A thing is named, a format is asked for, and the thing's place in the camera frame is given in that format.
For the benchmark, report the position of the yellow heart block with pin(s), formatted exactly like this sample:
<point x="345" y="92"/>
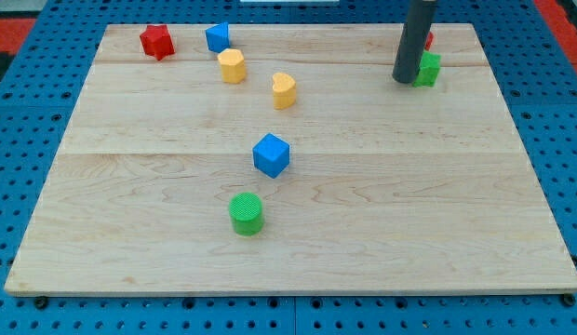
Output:
<point x="284" y="91"/>

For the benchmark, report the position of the green star block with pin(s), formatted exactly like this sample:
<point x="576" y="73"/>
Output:
<point x="429" y="68"/>

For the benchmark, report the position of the red star block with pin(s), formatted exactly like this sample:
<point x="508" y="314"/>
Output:
<point x="157" y="41"/>

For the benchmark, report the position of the blue cube block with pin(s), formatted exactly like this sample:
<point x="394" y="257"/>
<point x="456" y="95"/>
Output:
<point x="271" y="155"/>

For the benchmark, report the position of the green cylinder block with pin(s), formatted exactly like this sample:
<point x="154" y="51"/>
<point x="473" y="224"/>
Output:
<point x="246" y="214"/>

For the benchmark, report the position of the wooden board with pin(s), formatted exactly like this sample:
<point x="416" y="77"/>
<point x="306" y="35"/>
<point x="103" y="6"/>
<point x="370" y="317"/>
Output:
<point x="390" y="189"/>

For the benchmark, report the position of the yellow hexagon block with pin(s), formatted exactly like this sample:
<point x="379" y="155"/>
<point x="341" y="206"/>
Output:
<point x="232" y="65"/>

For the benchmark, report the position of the blue triangle block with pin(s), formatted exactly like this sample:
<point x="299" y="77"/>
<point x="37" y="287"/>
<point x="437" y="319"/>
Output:
<point x="218" y="38"/>

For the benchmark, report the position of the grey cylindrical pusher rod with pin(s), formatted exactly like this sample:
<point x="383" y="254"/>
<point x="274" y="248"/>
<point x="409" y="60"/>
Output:
<point x="412" y="41"/>

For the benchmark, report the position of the small red block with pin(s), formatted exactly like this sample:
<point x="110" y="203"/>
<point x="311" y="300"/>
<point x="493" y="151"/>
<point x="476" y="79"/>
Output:
<point x="429" y="41"/>

